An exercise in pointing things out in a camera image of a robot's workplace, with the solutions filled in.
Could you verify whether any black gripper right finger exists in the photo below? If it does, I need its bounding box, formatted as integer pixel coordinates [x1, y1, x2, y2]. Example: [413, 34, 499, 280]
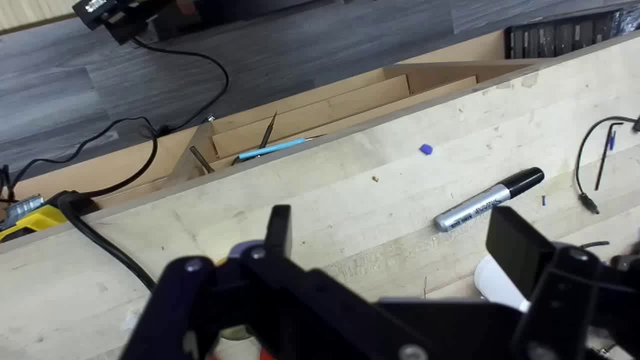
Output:
[484, 203, 640, 360]

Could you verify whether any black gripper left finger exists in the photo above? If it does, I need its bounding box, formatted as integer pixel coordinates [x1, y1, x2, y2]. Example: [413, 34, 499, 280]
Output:
[121, 203, 428, 360]

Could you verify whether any black silver marker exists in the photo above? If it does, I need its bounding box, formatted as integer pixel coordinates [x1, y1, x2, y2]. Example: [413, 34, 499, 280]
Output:
[432, 166, 546, 234]

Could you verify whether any white cup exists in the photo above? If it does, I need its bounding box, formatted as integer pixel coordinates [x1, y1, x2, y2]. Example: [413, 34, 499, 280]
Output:
[471, 255, 532, 313]

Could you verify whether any light blue pen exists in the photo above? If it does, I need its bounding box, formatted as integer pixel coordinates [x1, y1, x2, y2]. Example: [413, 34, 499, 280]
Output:
[235, 135, 309, 163]

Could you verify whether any dark short tool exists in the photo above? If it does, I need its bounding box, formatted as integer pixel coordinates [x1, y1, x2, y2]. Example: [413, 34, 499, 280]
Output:
[187, 144, 215, 175]

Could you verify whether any dark blue pen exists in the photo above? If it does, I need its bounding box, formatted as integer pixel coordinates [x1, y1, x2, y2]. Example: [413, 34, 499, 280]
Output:
[593, 120, 624, 192]

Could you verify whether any wooden drawer organizer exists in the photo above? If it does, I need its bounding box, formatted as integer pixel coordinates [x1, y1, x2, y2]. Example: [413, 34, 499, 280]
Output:
[7, 28, 555, 211]

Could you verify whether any black flat base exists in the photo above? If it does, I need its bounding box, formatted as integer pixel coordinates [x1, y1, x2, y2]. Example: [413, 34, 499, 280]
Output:
[150, 0, 321, 40]

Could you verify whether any yellow tool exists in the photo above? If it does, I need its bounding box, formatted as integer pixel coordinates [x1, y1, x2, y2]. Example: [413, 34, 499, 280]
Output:
[0, 195, 67, 243]

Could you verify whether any black device with label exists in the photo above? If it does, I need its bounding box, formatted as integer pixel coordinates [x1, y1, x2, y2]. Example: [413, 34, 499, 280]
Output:
[70, 0, 162, 46]

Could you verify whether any black cable with plug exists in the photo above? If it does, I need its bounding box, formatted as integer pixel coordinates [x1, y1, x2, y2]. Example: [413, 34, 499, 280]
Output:
[574, 113, 640, 216]

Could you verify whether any thin black floor cable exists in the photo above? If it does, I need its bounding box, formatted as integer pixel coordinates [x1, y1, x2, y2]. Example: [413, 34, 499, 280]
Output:
[0, 35, 232, 202]

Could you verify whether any thick black cable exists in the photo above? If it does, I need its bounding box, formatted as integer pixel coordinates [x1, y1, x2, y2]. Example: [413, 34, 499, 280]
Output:
[48, 190, 159, 291]

